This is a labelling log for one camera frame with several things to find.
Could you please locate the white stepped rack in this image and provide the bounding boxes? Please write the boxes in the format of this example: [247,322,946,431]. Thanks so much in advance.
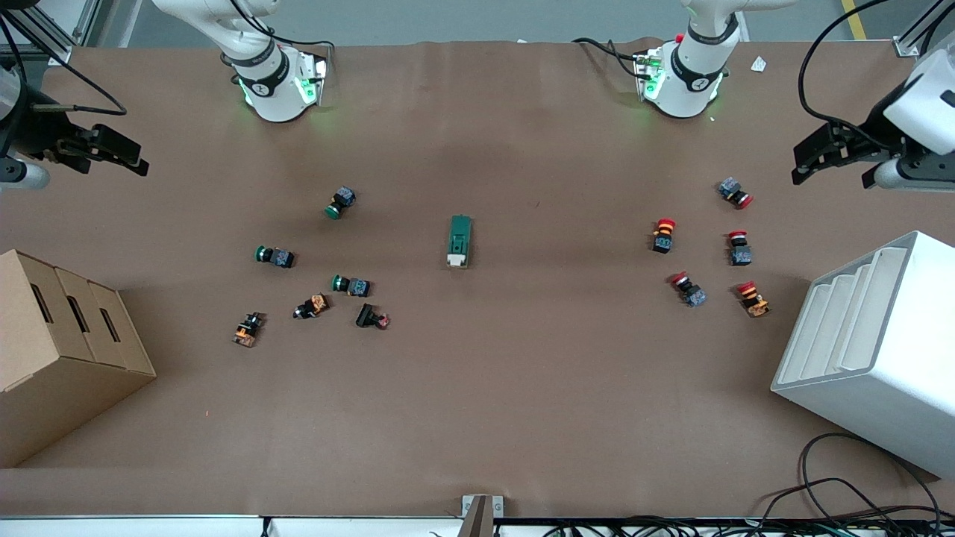
[770,230,955,481]

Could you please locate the black cable bundle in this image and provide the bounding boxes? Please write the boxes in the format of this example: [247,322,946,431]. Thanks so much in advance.
[545,506,955,537]

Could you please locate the black pink push button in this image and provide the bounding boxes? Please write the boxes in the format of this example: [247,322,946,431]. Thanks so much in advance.
[354,302,392,331]

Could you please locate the brown paper table mat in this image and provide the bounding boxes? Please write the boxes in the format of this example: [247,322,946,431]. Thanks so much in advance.
[0,37,955,520]

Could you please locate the white table edge strip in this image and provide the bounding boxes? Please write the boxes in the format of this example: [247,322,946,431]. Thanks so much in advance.
[0,514,465,537]

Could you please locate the brown cardboard box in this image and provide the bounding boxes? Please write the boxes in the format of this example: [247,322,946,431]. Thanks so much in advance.
[0,248,158,470]

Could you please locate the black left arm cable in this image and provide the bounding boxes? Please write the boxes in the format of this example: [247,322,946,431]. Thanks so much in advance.
[797,0,895,134]

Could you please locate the black orange push button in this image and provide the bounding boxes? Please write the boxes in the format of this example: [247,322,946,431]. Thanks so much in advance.
[292,293,331,321]
[231,311,267,349]

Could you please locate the red emergency stop button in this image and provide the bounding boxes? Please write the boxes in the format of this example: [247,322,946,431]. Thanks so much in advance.
[651,217,678,255]
[668,271,709,309]
[736,280,771,319]
[727,230,754,268]
[717,176,755,211]

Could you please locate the black looped cable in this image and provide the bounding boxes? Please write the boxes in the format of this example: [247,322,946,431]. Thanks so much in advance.
[757,432,942,519]

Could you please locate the green load switch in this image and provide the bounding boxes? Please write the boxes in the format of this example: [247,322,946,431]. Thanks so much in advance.
[446,215,474,269]

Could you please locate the black base cable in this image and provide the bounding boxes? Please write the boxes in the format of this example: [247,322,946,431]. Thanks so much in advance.
[572,36,645,77]

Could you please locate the grey metal bracket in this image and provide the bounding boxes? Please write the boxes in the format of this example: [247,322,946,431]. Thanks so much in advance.
[461,494,505,537]

